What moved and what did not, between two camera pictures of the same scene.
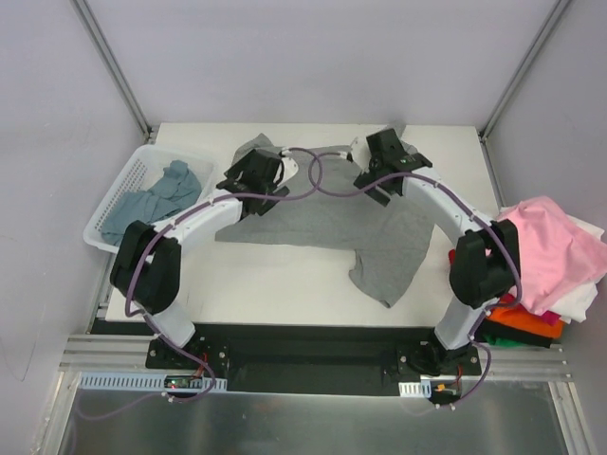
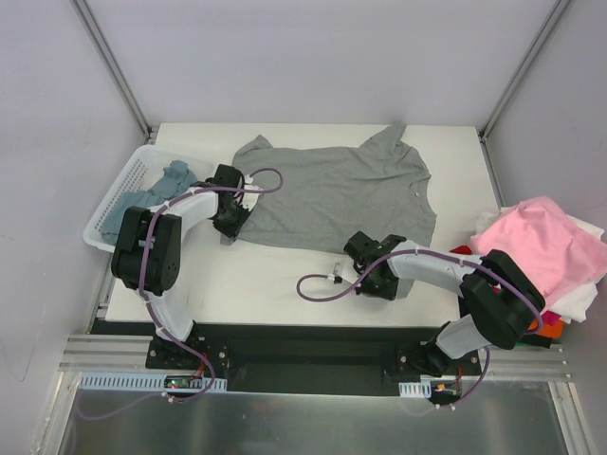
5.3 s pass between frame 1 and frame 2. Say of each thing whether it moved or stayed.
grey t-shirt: stayed
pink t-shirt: stayed
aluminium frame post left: stayed
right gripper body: moved
